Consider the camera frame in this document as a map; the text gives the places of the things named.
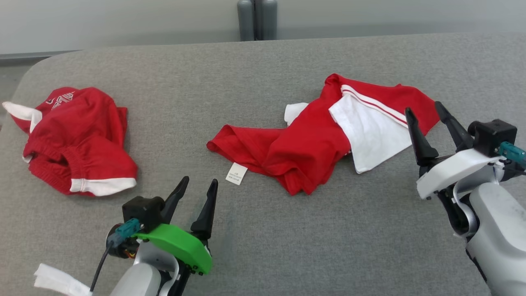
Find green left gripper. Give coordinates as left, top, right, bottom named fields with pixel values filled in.
left=134, top=176, right=219, bottom=275

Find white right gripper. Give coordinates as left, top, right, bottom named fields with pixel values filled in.
left=405, top=102, right=504, bottom=200

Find red basketball jersey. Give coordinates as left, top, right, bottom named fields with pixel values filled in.
left=207, top=73, right=441, bottom=196

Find red shorts with white trim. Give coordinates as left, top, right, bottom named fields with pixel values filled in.
left=2, top=86, right=138, bottom=197

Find grey fabric sofa seat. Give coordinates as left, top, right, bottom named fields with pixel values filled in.
left=0, top=33, right=526, bottom=296

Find black right cable teal plug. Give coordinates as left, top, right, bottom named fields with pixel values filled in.
left=499, top=141, right=526, bottom=169

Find white left cable paper label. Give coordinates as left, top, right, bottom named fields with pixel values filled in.
left=34, top=263, right=93, bottom=296

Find grey double partition post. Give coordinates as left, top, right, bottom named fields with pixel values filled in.
left=237, top=0, right=278, bottom=42

